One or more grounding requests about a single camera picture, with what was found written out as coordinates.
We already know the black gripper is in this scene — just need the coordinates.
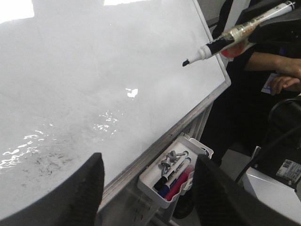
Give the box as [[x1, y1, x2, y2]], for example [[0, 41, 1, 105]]
[[235, 0, 301, 47]]

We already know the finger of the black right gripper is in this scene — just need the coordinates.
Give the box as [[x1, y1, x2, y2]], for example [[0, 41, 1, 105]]
[[192, 155, 297, 226]]

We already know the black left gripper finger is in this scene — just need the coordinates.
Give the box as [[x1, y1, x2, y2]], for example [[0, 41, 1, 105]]
[[0, 153, 104, 226]]

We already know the red magnet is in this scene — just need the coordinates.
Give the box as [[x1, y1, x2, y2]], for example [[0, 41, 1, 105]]
[[221, 40, 256, 58]]

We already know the white black whiteboard marker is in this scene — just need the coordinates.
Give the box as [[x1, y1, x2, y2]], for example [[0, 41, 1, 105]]
[[182, 0, 297, 66]]

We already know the person's bare hand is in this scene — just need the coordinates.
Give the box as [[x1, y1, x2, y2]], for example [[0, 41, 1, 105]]
[[269, 75, 301, 95]]

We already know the person in black clothes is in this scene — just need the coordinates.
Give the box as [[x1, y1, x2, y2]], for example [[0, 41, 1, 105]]
[[173, 0, 301, 219]]

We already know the red marker in tray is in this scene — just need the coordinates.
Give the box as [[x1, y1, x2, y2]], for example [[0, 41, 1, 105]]
[[165, 164, 194, 201]]

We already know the white plastic marker tray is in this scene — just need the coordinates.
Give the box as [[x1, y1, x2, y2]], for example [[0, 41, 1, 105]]
[[137, 136, 214, 209]]

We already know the blue capped marker in tray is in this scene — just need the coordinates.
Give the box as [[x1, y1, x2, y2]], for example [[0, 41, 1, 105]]
[[158, 178, 177, 198]]

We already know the black capped marker in tray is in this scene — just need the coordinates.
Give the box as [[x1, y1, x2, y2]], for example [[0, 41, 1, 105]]
[[154, 157, 191, 191]]

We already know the grey metal knob bolt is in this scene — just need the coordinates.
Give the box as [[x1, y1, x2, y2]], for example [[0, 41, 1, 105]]
[[166, 150, 189, 162]]

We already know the black cable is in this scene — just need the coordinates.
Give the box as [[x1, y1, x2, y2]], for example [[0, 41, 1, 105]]
[[235, 97, 301, 183]]

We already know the white whiteboard with metal frame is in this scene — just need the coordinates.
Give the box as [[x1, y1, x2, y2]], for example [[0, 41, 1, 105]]
[[0, 0, 230, 219]]

